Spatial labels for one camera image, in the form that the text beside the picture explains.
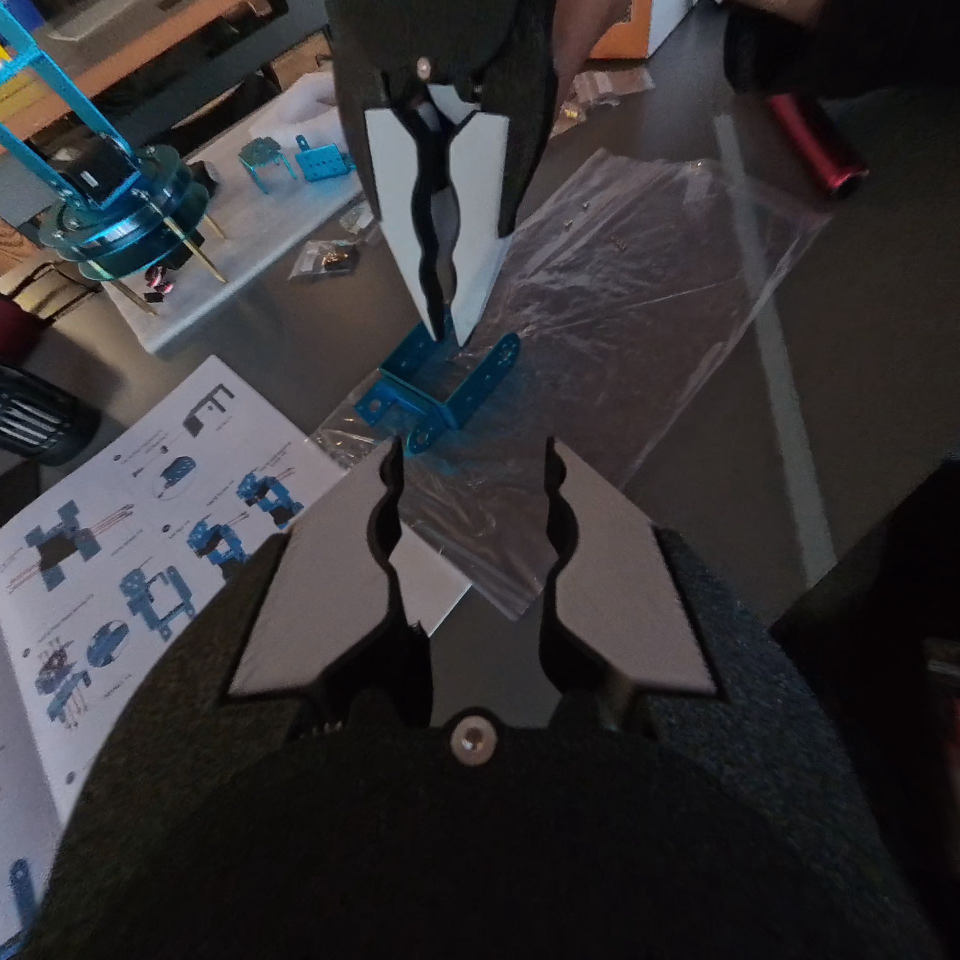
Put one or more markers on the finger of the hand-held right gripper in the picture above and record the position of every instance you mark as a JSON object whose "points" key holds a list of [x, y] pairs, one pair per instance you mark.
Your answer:
{"points": [[484, 195], [394, 187]]}

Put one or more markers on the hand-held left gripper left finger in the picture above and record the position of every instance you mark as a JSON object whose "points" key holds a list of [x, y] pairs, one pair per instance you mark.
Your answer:
{"points": [[300, 600]]}

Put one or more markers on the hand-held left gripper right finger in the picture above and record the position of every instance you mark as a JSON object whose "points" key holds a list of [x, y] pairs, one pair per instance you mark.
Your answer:
{"points": [[637, 600]]}

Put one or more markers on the clear plastic bag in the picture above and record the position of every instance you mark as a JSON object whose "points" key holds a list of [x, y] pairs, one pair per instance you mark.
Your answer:
{"points": [[637, 300]]}

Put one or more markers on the blue metal bracket assembly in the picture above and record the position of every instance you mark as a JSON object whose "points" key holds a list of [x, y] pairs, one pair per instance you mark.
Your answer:
{"points": [[457, 409]]}

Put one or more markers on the blue toy robot arm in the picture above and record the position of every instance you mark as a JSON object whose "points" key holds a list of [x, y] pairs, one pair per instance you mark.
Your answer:
{"points": [[127, 225]]}

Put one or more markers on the grey desk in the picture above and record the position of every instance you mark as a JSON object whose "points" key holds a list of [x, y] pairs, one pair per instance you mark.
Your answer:
{"points": [[885, 337]]}

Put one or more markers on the person's right hand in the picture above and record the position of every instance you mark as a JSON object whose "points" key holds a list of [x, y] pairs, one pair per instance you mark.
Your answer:
{"points": [[585, 30]]}

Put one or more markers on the scattered small parts bags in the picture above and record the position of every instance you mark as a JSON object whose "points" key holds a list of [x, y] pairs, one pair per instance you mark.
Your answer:
{"points": [[330, 259]]}

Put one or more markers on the white foam packing piece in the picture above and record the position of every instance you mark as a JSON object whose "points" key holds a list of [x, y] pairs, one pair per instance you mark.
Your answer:
{"points": [[311, 97]]}

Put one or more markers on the white foam slab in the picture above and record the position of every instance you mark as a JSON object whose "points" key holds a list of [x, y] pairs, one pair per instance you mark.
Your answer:
{"points": [[247, 247]]}

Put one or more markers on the assembly instruction manual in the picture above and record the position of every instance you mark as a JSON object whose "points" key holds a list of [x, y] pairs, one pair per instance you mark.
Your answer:
{"points": [[187, 480]]}

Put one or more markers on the orange cardboard box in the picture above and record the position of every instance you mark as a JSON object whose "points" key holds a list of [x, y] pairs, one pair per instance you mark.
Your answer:
{"points": [[622, 37]]}

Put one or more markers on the person's dark clothing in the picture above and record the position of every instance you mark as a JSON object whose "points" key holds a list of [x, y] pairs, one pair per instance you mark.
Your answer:
{"points": [[862, 600]]}

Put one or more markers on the black cylindrical bit holder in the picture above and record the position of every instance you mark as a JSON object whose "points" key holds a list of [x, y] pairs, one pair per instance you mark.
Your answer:
{"points": [[37, 420]]}

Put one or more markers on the slim red metal cylinder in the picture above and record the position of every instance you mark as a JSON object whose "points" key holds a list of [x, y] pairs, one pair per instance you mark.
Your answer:
{"points": [[814, 142]]}

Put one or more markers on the blue perforated plate bracket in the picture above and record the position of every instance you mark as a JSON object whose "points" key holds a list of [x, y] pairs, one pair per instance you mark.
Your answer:
{"points": [[319, 161]]}

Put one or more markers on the small teal metal bracket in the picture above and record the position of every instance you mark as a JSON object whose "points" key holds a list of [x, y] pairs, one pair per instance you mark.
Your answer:
{"points": [[262, 154]]}

